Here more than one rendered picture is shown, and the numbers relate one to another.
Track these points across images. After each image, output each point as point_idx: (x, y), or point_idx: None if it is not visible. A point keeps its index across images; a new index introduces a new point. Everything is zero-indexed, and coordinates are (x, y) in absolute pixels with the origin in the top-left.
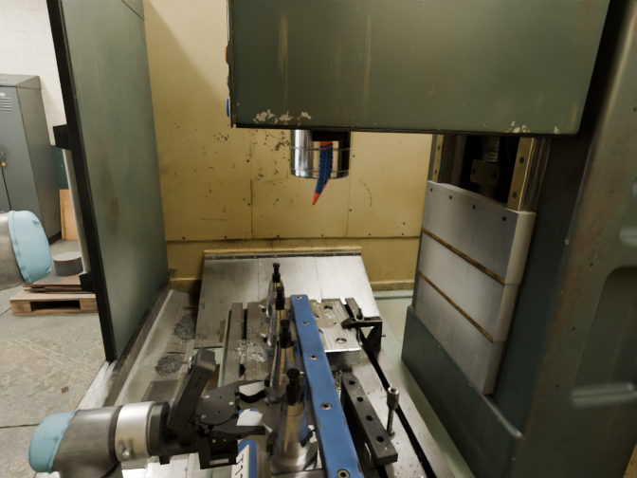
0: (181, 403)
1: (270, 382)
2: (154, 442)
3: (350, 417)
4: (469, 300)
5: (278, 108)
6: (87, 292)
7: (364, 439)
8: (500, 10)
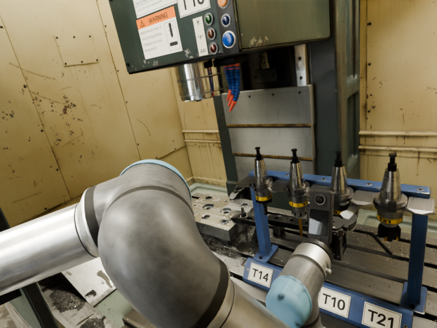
0: (330, 222)
1: (339, 192)
2: (331, 255)
3: (287, 235)
4: (287, 148)
5: (257, 35)
6: None
7: (306, 237)
8: None
